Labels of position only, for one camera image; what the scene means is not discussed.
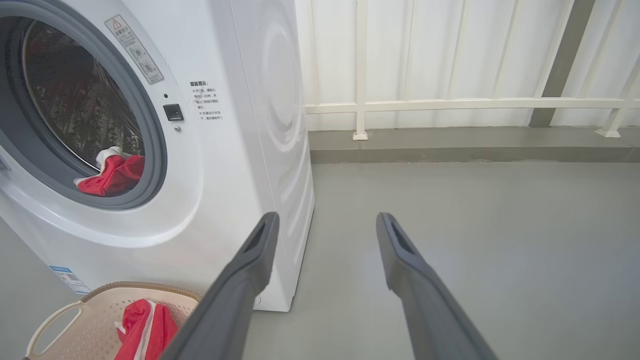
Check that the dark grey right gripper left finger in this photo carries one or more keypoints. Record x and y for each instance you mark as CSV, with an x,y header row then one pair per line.
x,y
235,310

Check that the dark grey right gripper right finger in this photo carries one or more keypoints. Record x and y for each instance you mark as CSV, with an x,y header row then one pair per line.
x,y
430,310

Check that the red sports garment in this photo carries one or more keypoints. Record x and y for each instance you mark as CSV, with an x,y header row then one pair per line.
x,y
160,330

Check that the red garment with white part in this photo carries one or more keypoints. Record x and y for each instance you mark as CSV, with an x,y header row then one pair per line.
x,y
115,177

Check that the white front-load washing machine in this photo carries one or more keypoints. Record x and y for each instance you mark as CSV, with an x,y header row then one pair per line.
x,y
225,190

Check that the cream perforated basket brown rim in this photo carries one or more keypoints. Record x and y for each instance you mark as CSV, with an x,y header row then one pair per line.
x,y
95,320

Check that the black door latch socket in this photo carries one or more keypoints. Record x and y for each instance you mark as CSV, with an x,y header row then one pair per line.
x,y
173,112

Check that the stainless steel washing machine drum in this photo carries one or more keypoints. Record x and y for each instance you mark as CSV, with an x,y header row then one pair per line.
x,y
75,95

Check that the blue energy label sticker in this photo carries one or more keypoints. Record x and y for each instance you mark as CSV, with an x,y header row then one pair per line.
x,y
70,280

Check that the white metal railing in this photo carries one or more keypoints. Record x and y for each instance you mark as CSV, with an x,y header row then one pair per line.
x,y
450,104

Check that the grey warning sticker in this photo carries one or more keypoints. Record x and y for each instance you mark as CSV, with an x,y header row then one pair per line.
x,y
134,49

